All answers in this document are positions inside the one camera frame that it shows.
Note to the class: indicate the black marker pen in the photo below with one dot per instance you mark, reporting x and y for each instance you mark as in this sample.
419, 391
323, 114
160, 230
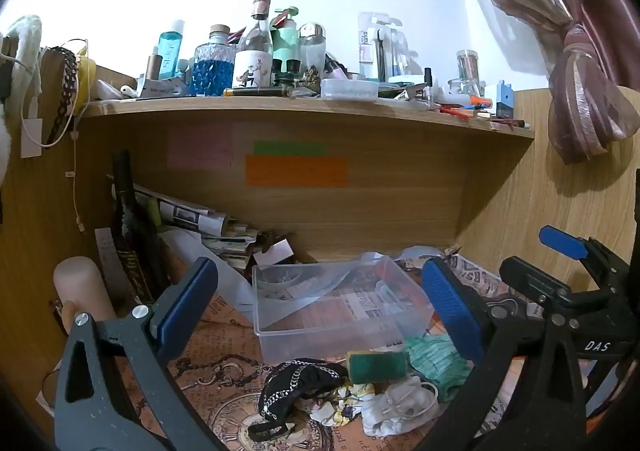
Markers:
255, 91

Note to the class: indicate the wooden shelf board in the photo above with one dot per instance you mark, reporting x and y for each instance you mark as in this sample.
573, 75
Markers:
300, 108

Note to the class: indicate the mint green pump bottle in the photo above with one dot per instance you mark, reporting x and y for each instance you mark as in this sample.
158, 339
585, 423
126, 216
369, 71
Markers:
286, 43

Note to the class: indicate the vintage newspaper printed mat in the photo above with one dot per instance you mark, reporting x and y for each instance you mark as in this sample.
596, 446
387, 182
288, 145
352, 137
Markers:
220, 331

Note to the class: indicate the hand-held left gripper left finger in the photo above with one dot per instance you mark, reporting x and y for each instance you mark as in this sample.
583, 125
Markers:
187, 306

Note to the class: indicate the clear pencil tube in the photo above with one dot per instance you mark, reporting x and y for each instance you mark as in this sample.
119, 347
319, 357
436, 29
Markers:
468, 65

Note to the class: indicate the blue white box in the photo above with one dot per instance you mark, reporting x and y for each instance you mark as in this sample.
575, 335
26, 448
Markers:
505, 98

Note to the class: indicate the pink sticky note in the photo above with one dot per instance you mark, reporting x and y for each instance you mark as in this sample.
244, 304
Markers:
200, 146

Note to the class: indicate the brown patterned headband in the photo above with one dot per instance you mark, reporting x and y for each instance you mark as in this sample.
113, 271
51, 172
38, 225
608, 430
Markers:
65, 96

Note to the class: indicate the toothbrush blister pack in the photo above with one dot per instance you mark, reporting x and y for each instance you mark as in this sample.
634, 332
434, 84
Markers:
380, 46

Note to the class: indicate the clear labelled glass bottle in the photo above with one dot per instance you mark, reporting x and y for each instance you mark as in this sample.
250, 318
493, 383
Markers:
254, 56

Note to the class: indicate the brown cardboard tube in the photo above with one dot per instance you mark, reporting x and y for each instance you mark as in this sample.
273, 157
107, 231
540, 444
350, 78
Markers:
154, 67

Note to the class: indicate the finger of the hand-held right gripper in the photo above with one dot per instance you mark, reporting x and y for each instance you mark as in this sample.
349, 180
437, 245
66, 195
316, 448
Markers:
535, 283
562, 241

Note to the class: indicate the blue faceted glass bottle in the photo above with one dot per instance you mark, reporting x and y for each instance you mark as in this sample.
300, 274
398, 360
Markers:
212, 71

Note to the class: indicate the red pens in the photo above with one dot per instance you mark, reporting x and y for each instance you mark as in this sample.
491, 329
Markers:
507, 122

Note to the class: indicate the chrome capped glass bottle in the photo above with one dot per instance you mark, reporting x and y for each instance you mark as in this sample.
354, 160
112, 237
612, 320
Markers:
312, 51

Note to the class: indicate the clear flat plastic case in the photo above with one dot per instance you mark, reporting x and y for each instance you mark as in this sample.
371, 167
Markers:
350, 88

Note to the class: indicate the white printed carton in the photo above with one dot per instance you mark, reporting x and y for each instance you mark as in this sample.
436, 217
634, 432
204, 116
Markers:
160, 88

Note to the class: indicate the white face mask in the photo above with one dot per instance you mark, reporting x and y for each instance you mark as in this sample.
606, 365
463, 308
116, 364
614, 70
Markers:
395, 406

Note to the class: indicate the black cosmetic tube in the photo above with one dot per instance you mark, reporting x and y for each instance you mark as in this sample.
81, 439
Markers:
428, 83

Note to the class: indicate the orange sticky note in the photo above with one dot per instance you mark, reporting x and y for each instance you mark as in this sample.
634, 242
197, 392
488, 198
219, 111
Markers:
295, 171

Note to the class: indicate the stack of papers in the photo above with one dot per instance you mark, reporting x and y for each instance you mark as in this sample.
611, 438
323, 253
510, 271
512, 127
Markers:
230, 246

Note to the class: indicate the rolled newspaper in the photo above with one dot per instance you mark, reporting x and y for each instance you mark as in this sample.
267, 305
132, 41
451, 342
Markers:
185, 213

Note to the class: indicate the floral scrunchie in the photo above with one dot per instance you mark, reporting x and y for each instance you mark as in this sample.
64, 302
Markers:
345, 403

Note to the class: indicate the dark wine bottle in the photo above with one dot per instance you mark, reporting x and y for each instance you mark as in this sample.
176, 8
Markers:
130, 241

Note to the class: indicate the empty glass jar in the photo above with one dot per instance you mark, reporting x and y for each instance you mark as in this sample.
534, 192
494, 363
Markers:
464, 88

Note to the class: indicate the white charger plug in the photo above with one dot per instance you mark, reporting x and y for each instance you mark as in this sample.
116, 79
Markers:
31, 138

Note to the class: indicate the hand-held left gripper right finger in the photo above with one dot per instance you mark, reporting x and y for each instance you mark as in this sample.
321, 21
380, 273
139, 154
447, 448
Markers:
452, 311

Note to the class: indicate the red feather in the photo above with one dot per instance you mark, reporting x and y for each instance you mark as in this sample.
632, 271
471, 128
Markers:
455, 111

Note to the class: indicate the green face mask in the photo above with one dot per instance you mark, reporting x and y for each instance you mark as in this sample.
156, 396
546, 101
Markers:
435, 361

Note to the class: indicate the dark ink bottles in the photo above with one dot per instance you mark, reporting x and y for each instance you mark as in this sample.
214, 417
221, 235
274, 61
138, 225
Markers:
287, 73

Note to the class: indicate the teal liquid bottle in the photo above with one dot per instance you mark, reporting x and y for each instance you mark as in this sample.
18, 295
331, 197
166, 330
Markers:
171, 56

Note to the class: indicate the green sticky note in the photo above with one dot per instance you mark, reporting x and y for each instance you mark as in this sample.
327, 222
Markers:
290, 148

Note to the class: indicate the clear plastic storage box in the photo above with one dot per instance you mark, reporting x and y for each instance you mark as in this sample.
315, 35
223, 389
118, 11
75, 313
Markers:
350, 321

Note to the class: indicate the beige cylinder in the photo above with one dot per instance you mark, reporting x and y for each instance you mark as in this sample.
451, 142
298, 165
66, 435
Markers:
80, 286

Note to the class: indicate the striped mauve curtain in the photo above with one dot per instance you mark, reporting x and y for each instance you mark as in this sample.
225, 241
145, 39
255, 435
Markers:
575, 81

